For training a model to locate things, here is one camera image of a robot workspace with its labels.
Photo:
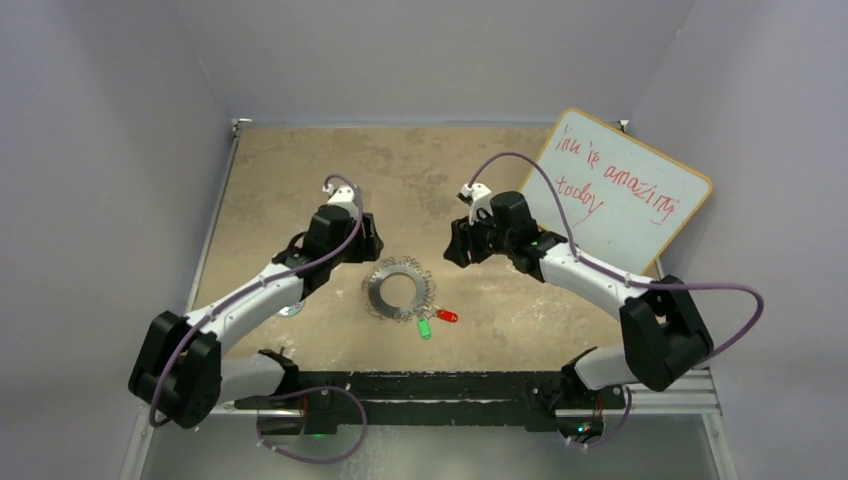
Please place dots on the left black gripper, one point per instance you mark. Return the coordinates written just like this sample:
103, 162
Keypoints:
367, 243

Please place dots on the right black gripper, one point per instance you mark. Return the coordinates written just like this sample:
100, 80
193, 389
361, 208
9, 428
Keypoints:
464, 240

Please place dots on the silver disc with keyrings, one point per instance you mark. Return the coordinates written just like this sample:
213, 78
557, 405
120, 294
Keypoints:
399, 289

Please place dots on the keys with red green tags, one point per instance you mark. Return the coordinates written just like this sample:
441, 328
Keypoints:
443, 314

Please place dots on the key with green tag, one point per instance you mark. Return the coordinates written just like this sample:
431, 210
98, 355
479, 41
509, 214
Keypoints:
424, 328

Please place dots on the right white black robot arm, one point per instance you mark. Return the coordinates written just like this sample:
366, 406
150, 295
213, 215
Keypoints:
663, 334

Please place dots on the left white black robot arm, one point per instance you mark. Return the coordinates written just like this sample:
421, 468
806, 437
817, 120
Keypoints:
180, 372

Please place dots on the whiteboard with red writing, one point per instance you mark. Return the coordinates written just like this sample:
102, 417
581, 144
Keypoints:
624, 200

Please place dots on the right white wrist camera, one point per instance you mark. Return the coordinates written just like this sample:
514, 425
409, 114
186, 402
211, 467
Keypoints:
477, 197

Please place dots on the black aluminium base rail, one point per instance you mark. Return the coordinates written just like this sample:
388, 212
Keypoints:
537, 401

